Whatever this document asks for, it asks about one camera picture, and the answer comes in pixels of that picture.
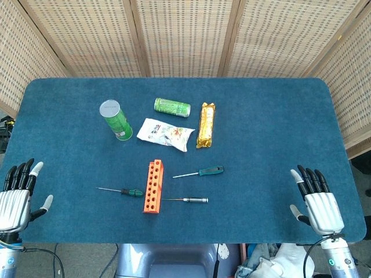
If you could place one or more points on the white snack bag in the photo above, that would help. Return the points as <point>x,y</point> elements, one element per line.
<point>162,133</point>

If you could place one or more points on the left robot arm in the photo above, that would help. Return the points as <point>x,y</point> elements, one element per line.
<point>8,260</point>

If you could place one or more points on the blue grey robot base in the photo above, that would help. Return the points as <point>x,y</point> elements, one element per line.
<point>174,260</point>

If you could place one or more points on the blue felt table mat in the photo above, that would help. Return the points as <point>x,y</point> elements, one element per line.
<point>261,144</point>

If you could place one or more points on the green drink can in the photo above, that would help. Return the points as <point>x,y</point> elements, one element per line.
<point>171,107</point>

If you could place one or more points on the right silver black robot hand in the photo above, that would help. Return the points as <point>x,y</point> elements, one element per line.
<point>323,210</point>

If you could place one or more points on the small green black screwdriver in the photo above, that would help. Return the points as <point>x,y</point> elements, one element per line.
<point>133,192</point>

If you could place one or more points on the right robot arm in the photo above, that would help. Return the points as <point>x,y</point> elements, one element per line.
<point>337,257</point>

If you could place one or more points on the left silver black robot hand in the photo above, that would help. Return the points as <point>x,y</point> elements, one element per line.
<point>13,205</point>

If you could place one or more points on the orange tool holder block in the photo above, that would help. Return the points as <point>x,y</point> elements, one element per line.
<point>152,181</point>

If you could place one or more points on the gold foil biscuit pack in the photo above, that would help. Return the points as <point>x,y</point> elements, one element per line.
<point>206,124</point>

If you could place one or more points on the white perforated plate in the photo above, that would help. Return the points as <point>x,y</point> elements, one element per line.
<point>223,252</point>

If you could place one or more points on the white crumpled cloth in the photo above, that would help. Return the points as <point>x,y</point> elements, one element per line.
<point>290,257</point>

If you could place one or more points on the green chips tube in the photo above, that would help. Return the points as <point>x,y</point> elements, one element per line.
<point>119,124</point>

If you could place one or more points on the woven bamboo screen panel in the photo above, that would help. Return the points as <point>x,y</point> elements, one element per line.
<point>87,37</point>
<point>17,58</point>
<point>185,37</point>
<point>284,37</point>
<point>347,87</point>

